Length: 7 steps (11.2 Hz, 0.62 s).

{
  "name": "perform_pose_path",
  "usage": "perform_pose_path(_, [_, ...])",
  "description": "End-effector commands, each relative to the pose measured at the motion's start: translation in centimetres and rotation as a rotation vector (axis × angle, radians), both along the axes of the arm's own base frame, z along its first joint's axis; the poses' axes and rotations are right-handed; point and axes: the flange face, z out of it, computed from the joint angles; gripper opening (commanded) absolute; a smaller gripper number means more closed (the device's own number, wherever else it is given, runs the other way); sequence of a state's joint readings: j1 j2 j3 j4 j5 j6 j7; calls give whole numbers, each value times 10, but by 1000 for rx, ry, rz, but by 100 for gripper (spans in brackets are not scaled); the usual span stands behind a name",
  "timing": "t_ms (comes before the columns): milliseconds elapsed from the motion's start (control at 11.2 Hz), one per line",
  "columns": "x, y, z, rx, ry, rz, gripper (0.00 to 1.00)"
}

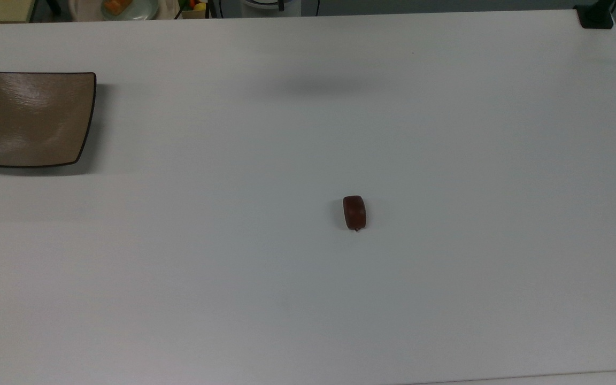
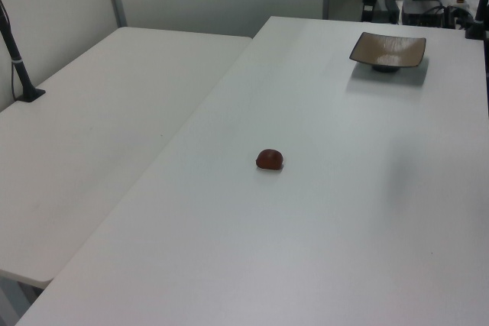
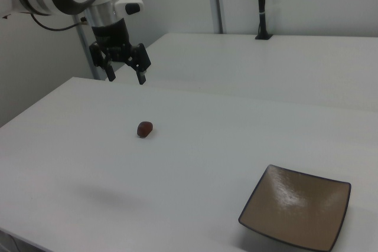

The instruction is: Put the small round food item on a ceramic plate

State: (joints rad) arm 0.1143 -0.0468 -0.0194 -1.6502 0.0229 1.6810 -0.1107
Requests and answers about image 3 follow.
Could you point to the small round brown food item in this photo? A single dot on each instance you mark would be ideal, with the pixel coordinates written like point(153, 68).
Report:
point(145, 129)

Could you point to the square brown ceramic plate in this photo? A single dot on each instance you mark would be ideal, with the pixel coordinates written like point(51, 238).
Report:
point(295, 207)

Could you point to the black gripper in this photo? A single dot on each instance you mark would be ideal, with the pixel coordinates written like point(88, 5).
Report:
point(110, 35)

